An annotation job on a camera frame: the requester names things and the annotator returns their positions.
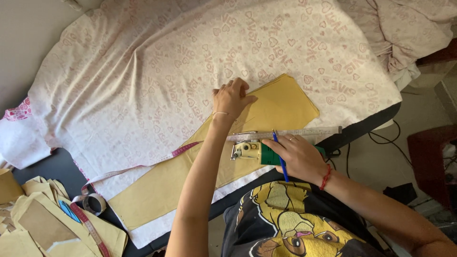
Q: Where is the pile of tan paper pieces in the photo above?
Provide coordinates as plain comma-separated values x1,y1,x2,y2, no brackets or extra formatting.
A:
0,168,128,257

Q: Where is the green and cream fabric cutter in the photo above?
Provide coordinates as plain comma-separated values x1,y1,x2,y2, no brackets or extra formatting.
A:
230,140,326,166

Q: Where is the blue scissors handle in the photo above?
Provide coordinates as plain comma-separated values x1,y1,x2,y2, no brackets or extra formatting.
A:
58,200,82,223

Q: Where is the white heart print fabric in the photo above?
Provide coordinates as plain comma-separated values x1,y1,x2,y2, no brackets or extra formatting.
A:
0,0,403,250

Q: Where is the bright pink heart print cloth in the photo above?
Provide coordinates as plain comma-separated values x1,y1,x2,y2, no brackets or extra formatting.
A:
3,97,33,122

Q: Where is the pink and white measuring tape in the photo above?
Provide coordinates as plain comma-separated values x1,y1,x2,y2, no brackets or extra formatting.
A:
70,133,259,257

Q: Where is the dark red stool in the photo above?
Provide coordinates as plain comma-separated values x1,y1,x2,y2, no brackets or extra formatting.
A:
407,125,457,211

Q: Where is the yellow paper pattern sheet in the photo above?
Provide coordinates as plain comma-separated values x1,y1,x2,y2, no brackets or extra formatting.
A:
108,74,320,231

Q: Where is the person's left hand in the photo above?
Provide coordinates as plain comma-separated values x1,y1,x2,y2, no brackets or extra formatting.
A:
212,77,258,116

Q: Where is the clear plastic ruler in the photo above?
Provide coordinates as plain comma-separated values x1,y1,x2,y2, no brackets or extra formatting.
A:
227,126,343,142

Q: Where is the red string bracelet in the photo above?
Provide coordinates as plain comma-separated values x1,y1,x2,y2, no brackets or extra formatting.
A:
319,164,333,191

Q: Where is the black bag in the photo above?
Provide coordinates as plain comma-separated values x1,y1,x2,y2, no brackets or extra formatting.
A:
383,183,417,206

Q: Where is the person's right hand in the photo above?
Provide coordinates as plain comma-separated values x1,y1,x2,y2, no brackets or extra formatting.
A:
262,134,327,186

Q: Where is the clear adhesive tape roll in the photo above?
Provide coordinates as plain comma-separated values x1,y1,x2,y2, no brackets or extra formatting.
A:
83,193,107,216

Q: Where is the black lion print shirt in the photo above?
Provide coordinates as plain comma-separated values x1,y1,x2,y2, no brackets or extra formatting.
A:
221,180,390,257

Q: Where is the black power cable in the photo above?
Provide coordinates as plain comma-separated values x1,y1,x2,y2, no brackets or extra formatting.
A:
327,119,415,179

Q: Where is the bunched pale heart print fabric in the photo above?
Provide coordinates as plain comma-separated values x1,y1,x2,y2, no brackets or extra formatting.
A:
337,0,457,90

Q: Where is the blue pen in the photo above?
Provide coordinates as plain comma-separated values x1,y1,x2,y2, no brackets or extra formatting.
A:
272,129,290,183

